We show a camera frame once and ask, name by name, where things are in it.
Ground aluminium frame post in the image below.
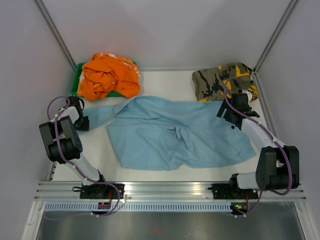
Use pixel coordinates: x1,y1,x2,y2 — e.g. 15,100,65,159
253,0,300,73
33,0,77,72

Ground aluminium front rail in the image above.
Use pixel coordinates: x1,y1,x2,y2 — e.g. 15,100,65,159
34,180,307,201

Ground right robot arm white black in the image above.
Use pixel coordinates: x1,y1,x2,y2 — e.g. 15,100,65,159
217,93,300,198

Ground slotted cable duct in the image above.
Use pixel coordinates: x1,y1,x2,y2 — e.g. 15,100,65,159
44,201,232,213

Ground orange trousers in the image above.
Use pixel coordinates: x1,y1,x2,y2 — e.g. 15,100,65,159
76,52,141,102

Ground camouflage folded trousers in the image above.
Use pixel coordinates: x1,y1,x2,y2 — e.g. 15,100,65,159
191,62,259,102

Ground right aluminium frame post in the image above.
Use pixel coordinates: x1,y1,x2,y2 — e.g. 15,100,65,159
253,0,300,73

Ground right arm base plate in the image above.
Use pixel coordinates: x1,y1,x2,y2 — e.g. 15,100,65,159
207,183,259,200

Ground light blue trousers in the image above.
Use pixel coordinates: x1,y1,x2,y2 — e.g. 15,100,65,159
84,96,256,171

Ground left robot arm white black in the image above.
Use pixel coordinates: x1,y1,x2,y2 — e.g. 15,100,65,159
39,96,112,199

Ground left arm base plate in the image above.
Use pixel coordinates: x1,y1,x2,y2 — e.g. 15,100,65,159
72,183,118,200

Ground green plastic bin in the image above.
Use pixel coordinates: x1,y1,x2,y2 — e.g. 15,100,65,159
70,62,123,98

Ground left aluminium frame post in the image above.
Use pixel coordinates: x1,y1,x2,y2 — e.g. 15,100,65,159
33,0,77,72

